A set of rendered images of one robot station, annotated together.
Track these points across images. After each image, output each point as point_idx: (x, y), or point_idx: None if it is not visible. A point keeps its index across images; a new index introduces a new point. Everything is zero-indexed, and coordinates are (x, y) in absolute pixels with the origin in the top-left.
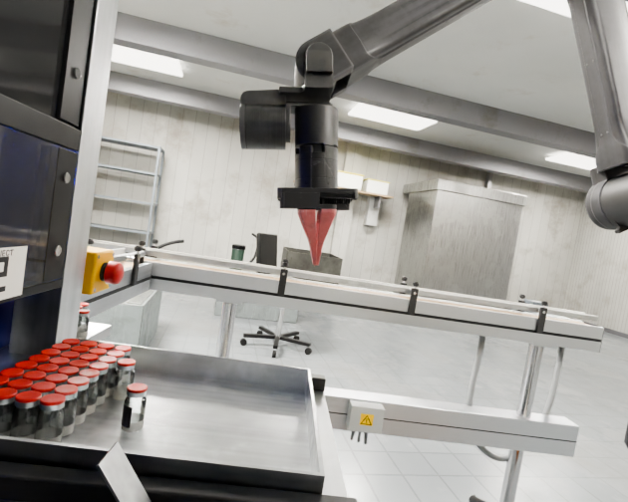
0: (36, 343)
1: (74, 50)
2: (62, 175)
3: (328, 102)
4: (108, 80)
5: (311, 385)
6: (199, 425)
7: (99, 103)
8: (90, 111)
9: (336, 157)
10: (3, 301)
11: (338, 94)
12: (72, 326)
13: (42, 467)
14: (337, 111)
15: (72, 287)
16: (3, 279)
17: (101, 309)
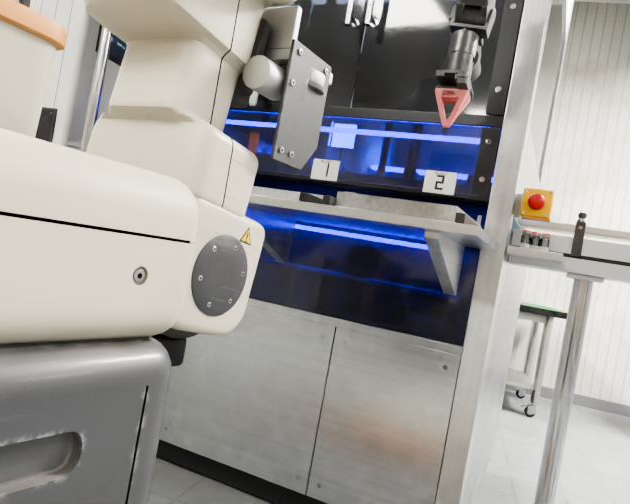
0: None
1: (496, 79)
2: (485, 140)
3: (467, 27)
4: (533, 82)
5: (424, 202)
6: None
7: (523, 97)
8: (512, 104)
9: (450, 58)
10: (442, 195)
11: (484, 12)
12: (500, 229)
13: None
14: (457, 31)
15: (499, 204)
16: (441, 184)
17: None
